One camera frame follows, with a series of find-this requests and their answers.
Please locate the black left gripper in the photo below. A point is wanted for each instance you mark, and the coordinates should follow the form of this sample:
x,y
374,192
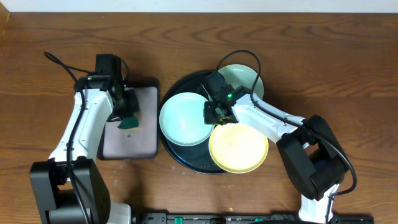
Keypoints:
x,y
134,107

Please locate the pale green plate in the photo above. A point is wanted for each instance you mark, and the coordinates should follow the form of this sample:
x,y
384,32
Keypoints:
x,y
241,75

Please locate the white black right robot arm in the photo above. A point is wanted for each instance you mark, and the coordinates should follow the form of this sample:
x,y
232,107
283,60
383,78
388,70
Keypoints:
x,y
313,158

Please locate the black rectangular water tray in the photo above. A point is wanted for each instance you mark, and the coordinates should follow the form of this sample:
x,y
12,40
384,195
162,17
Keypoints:
x,y
141,141

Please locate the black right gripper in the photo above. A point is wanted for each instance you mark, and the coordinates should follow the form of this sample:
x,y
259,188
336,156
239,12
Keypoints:
x,y
208,118

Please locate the green yellow sponge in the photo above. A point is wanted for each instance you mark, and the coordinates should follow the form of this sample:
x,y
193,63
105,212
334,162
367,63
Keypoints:
x,y
130,122

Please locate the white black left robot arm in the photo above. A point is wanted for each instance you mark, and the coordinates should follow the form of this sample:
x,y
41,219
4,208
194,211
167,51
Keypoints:
x,y
68,186

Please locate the yellow plate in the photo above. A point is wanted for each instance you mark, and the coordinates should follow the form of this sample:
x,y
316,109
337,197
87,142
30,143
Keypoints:
x,y
238,148

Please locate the round black tray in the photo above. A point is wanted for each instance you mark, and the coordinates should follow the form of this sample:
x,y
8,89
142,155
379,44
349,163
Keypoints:
x,y
196,158

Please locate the light green plate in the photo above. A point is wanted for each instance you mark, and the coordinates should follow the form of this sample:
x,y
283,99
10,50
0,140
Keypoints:
x,y
182,120

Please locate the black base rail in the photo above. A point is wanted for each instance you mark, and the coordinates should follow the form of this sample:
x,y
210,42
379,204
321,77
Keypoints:
x,y
163,218

